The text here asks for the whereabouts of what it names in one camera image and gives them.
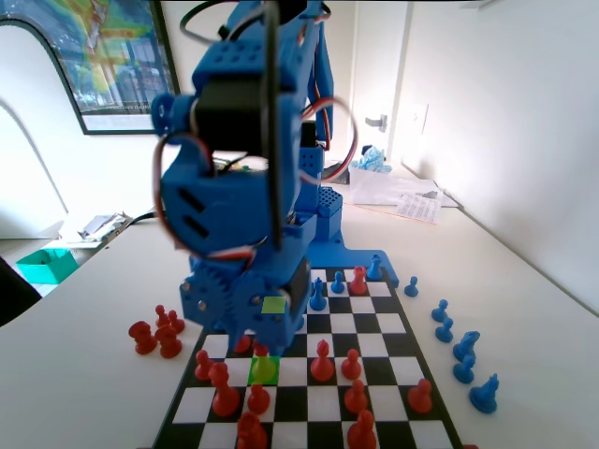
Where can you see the black framed poster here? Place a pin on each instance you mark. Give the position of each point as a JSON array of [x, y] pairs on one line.
[[121, 56]]

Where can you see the teal plastic bin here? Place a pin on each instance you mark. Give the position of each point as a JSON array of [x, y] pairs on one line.
[[47, 271]]

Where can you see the yellow toy block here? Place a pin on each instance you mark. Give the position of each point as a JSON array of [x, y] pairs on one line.
[[223, 169]]

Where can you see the red queen chess piece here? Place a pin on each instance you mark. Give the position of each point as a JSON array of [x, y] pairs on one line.
[[262, 369]]

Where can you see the blue pawn chess piece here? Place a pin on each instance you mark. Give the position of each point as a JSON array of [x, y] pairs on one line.
[[337, 286], [464, 372], [411, 289], [440, 312], [444, 332]]

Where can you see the black and white chessboard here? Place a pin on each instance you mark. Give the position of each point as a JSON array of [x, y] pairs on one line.
[[346, 327]]

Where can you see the blue base mounting plate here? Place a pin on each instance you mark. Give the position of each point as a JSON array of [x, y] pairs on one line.
[[355, 262]]

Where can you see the blue bishop chess piece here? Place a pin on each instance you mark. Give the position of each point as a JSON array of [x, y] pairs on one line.
[[318, 299]]

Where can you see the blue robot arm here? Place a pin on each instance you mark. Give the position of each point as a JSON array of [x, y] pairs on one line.
[[234, 220]]

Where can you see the green toy block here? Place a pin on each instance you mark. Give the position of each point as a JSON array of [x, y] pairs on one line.
[[239, 165]]

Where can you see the blue fluffy cloth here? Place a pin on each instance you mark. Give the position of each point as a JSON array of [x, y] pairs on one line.
[[373, 161]]

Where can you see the red pawn chess piece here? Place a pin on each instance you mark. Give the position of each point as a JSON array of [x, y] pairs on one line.
[[258, 402], [161, 317], [419, 400], [242, 347], [356, 400], [202, 367], [175, 325], [351, 369]]

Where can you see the dark grey box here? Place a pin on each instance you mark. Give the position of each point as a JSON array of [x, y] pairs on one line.
[[340, 173]]

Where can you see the crumpled paper pile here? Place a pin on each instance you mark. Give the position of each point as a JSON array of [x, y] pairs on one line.
[[98, 227]]

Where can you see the blue rook chess piece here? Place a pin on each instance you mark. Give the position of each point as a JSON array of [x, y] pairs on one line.
[[374, 271]]

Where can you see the printed paper sheet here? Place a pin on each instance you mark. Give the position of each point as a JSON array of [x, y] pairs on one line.
[[419, 208]]

